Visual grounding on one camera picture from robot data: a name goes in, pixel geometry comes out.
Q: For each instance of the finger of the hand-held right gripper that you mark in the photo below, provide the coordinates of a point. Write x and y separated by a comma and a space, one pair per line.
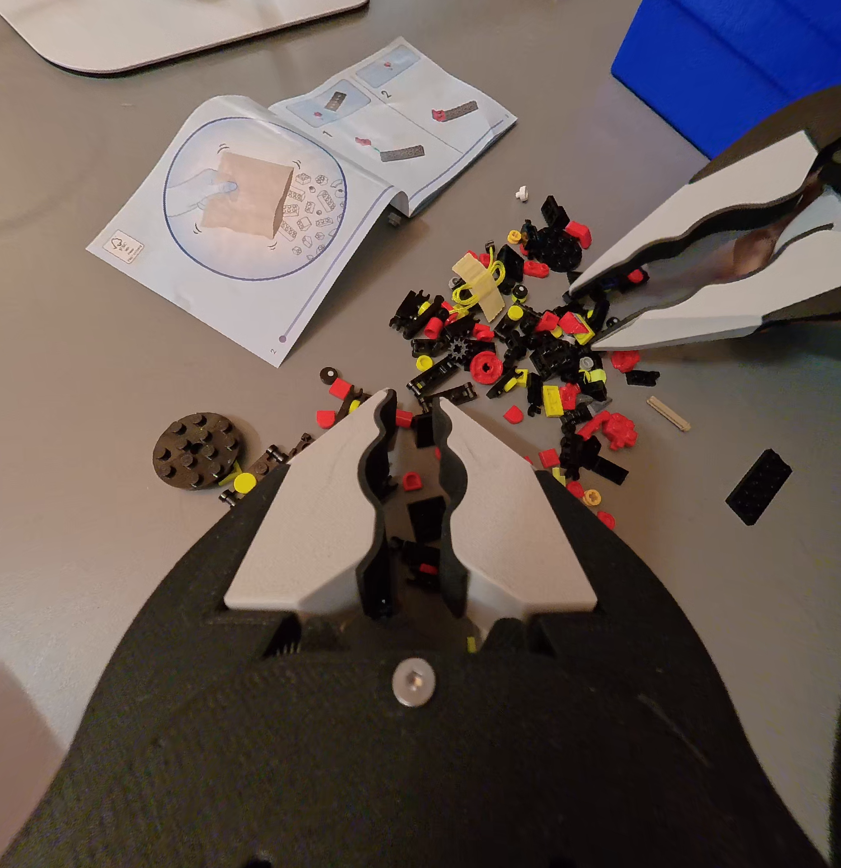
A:
732, 190
766, 305

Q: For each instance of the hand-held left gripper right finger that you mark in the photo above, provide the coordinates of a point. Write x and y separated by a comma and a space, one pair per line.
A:
522, 536

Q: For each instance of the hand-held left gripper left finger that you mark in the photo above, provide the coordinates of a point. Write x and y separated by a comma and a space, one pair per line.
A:
312, 529

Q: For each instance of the pile of small lego pieces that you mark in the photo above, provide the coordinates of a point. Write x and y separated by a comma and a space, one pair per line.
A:
556, 366

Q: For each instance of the dark brown round lego plate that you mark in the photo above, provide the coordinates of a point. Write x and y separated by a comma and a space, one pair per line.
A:
197, 451

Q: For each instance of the tan lego axle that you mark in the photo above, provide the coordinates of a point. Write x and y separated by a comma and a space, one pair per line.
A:
668, 413

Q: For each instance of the long black lego plate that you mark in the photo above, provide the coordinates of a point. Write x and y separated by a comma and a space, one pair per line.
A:
759, 487

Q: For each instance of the blue plastic bin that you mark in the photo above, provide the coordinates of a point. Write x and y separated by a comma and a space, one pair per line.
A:
732, 61

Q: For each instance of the light blue instruction booklet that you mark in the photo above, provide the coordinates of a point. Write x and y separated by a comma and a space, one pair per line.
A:
258, 203

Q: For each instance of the white folding stand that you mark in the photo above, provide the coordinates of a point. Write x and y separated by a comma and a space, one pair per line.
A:
156, 30

